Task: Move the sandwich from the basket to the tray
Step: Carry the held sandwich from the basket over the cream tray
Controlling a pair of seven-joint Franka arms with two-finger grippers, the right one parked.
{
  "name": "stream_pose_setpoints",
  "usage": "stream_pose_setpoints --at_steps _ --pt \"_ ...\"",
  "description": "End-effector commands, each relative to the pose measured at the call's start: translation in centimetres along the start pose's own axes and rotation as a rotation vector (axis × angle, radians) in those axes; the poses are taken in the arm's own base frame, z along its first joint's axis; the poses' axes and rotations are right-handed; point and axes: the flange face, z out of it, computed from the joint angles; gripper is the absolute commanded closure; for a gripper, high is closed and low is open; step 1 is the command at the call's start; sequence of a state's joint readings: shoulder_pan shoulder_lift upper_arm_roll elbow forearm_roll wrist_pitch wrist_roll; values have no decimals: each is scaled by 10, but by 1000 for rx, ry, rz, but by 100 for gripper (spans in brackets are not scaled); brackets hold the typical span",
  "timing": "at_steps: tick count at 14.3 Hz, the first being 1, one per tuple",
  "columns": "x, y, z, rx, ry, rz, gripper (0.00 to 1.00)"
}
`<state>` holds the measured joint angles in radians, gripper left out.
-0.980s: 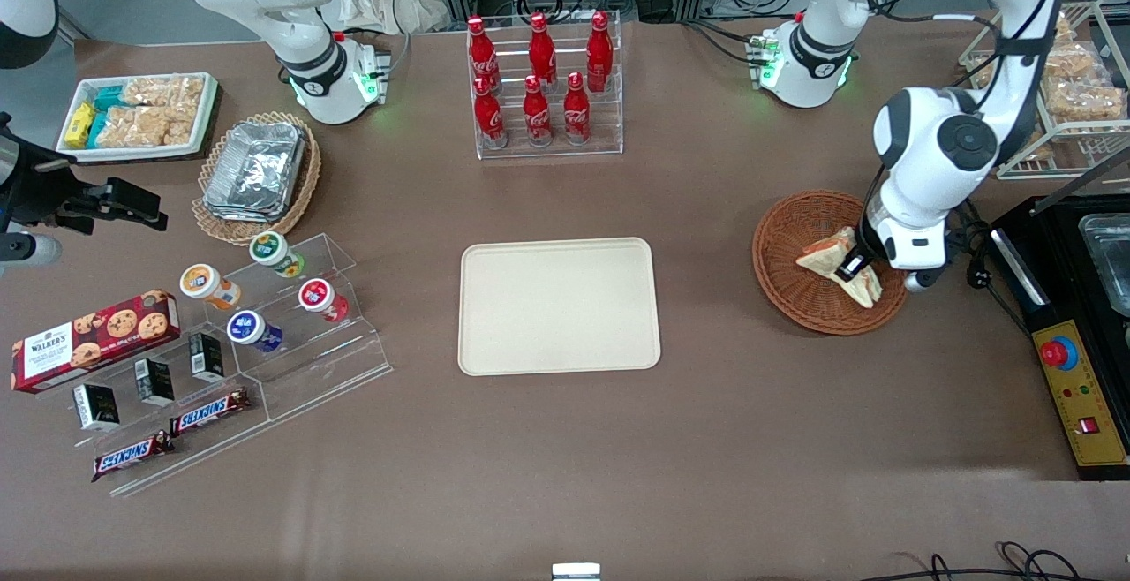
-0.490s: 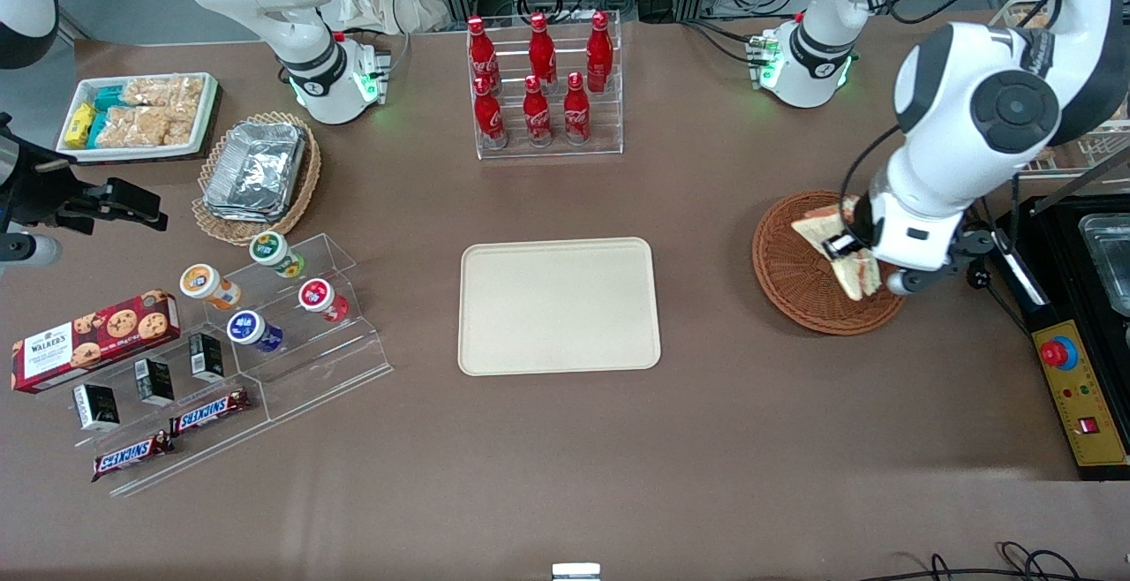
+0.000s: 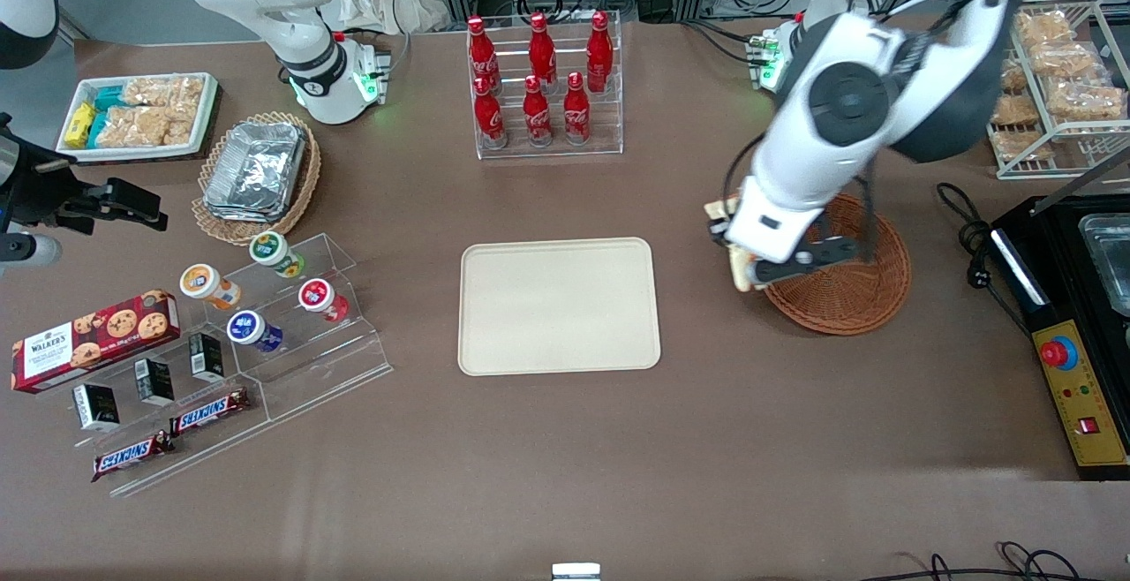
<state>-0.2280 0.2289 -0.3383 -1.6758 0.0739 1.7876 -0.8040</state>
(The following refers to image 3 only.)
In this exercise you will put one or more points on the light oval wicker basket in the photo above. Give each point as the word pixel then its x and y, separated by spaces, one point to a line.
pixel 300 192

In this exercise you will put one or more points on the clear acrylic bottle rack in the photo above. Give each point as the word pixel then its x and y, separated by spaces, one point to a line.
pixel 609 135

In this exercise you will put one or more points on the green lid yogurt cup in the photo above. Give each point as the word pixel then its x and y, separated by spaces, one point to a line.
pixel 269 250

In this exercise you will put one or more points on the stack of foil trays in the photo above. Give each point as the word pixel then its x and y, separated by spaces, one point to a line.
pixel 254 170

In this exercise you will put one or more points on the teal snack packet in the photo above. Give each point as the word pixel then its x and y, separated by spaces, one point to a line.
pixel 98 129
pixel 109 98

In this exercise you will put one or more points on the yellow emergency stop control box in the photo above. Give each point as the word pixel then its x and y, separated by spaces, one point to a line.
pixel 1081 404

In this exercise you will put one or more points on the black countertop appliance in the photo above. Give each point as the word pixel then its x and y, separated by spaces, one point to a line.
pixel 1055 263

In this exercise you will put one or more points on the cream plastic tray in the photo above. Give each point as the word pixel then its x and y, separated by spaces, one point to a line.
pixel 559 307

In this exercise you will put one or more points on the clear bag of pastry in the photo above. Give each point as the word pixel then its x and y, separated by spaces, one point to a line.
pixel 1022 145
pixel 1046 26
pixel 1015 110
pixel 1015 76
pixel 1064 60
pixel 1086 101

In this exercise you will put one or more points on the Snickers chocolate bar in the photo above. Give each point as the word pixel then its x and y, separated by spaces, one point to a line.
pixel 132 456
pixel 210 412

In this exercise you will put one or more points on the brown round wicker basket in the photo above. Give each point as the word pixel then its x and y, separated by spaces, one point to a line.
pixel 865 298

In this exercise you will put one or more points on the red Walkers cookie box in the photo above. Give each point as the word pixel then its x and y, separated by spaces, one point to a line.
pixel 97 338

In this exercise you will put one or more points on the clear bag of rice crackers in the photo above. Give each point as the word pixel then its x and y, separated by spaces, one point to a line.
pixel 146 126
pixel 163 91

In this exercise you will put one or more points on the triangular sandwich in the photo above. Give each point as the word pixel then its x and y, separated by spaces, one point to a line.
pixel 740 270

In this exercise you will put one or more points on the yellow snack packet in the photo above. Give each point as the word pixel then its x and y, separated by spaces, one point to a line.
pixel 79 124

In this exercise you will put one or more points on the blue lid yogurt cup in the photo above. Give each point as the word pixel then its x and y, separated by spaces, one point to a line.
pixel 247 328

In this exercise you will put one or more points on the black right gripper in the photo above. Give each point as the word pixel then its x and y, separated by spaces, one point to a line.
pixel 42 189

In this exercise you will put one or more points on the orange lid yogurt cup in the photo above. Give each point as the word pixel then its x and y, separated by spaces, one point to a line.
pixel 203 283

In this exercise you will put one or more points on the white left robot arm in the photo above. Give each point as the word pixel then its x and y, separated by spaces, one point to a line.
pixel 847 104

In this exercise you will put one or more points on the red cola bottle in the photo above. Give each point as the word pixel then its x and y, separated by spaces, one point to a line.
pixel 537 117
pixel 490 117
pixel 576 115
pixel 482 51
pixel 541 49
pixel 599 53

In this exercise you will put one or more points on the clear acrylic tiered stand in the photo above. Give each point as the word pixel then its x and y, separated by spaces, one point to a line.
pixel 318 369

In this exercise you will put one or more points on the white rectangular snack tray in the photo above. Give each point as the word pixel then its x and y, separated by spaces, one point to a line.
pixel 205 113

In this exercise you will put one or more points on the small black box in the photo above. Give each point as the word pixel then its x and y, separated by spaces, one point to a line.
pixel 95 407
pixel 154 381
pixel 207 357

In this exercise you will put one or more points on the clear plastic container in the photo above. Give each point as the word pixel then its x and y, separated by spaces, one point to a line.
pixel 1108 263

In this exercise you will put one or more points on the red lid yogurt cup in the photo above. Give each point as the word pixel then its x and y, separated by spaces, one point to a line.
pixel 316 296

